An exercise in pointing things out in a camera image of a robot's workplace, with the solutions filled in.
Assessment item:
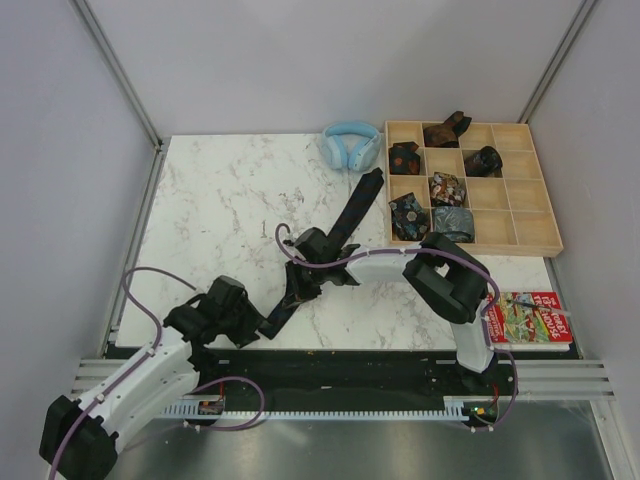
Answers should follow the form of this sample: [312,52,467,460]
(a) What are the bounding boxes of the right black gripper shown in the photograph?
[283,259,328,309]

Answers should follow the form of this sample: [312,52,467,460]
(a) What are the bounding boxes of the dark blue striped tie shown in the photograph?
[267,168,384,339]

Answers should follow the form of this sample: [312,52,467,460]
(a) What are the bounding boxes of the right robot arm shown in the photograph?
[275,232,500,394]

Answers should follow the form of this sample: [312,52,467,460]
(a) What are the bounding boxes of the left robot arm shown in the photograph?
[39,276,262,479]

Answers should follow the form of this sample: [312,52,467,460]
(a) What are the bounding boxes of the blue hexagon rolled tie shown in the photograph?
[389,192,431,242]

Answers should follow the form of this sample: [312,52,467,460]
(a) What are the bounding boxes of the light blue headphones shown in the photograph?
[321,121,383,172]

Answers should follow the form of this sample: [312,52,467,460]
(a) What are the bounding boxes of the black orange-dotted rolled tie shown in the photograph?
[389,141,421,175]

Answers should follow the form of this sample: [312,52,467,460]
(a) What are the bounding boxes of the grey blue rolled tie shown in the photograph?
[433,206,475,243]

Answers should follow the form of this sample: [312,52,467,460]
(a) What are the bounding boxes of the colourful patchwork rolled tie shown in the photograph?
[429,172,467,207]

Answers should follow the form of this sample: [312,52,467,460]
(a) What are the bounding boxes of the brown rolled tie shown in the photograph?
[423,111,472,148]

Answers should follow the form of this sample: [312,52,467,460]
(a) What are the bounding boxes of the dark glossy rolled tie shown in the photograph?
[464,145,503,177]

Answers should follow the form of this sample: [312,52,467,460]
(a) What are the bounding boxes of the wooden compartment tray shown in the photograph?
[383,120,564,258]

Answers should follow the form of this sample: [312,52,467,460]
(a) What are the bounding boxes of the red children's book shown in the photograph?
[486,291,574,352]

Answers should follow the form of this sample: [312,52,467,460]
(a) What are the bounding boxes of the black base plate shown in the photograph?
[159,348,521,416]

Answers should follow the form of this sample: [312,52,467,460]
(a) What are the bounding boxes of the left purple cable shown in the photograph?
[47,267,266,479]

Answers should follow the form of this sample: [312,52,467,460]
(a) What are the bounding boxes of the white slotted cable duct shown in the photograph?
[156,397,500,425]

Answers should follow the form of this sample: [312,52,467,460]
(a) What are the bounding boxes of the aluminium rail frame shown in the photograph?
[47,144,617,480]

